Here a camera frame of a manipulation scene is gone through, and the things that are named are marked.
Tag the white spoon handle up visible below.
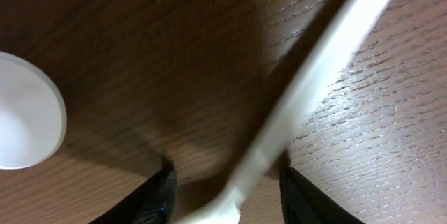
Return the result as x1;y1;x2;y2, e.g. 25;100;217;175
179;0;390;223

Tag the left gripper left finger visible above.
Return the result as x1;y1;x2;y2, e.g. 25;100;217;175
91;160;177;224

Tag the white spoon far left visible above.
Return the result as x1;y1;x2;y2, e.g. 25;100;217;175
1;52;67;170

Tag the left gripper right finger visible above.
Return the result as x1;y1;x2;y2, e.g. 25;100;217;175
279;167;364;224

